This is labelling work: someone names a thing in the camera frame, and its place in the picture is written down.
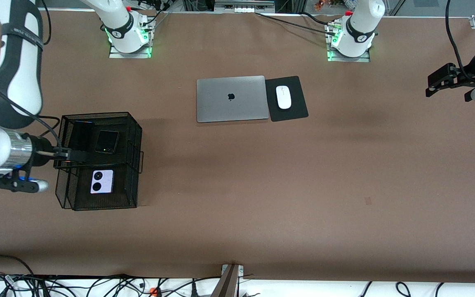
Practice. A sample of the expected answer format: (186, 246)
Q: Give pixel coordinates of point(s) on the grey closed laptop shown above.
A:
(221, 103)

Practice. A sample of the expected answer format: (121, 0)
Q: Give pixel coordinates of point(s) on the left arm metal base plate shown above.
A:
(332, 59)

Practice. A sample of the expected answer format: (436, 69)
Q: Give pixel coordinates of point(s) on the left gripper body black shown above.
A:
(464, 77)

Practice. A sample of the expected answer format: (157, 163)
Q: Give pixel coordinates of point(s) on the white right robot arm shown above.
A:
(27, 78)

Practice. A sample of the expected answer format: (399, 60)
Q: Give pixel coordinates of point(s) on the black mouse pad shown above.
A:
(297, 99)

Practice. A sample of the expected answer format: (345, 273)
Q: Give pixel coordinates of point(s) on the small clear tape piece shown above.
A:
(368, 201)

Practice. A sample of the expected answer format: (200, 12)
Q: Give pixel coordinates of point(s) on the black flip phone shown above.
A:
(107, 140)

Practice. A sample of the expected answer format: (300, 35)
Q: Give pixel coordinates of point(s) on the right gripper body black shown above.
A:
(41, 150)

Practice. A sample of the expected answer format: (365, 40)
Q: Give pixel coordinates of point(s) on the silver power strip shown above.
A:
(243, 5)

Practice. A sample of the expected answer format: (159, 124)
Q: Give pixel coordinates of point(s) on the white lavender flip phone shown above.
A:
(106, 181)

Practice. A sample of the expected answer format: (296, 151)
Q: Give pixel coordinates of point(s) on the white computer mouse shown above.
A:
(283, 97)

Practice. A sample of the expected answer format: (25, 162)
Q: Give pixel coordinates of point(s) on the aluminium profile post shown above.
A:
(227, 284)

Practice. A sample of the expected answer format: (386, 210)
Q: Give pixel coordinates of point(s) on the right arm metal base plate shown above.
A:
(116, 55)

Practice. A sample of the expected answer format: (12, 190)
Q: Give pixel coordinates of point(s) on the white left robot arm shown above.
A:
(357, 24)

